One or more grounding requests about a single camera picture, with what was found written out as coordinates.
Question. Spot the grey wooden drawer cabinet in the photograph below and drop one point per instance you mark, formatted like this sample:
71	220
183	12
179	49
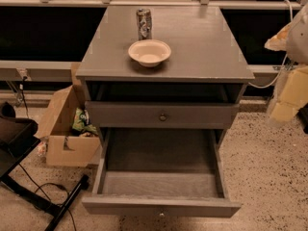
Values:
206	64

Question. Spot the grey metal rail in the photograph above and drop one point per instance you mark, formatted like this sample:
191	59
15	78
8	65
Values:
13	71

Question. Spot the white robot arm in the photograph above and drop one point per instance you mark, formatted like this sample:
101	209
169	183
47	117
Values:
291	89

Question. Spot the green snack bag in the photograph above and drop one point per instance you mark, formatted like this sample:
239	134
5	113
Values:
81	125

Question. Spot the white paper bowl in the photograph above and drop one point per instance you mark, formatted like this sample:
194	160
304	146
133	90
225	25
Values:
149	52

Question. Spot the open cardboard box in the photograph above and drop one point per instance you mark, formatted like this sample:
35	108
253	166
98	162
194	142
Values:
64	148

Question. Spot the silver drink can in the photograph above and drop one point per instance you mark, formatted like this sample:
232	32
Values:
144	23

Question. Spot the black office chair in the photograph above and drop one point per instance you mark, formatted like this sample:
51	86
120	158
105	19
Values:
17	140

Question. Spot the grey drawer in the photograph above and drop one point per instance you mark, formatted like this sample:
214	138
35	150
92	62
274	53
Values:
161	115
162	173

